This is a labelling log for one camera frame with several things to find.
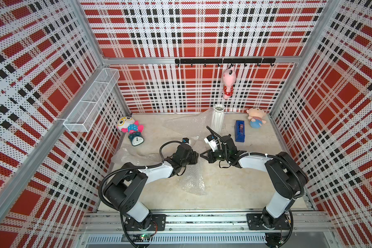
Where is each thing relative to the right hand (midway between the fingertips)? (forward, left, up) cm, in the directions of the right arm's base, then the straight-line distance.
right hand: (203, 155), depth 89 cm
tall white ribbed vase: (+21, -10, +8) cm, 25 cm away
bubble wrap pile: (+27, +7, -6) cm, 28 cm away
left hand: (+1, +3, -2) cm, 4 cm away
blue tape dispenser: (+16, -25, -4) cm, 30 cm away
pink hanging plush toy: (+37, -16, +27) cm, 48 cm away
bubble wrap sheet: (-15, +6, 0) cm, 16 cm away
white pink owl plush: (+26, +53, -2) cm, 59 cm away
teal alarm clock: (+14, +44, -2) cm, 46 cm away
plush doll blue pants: (+33, -40, -3) cm, 52 cm away
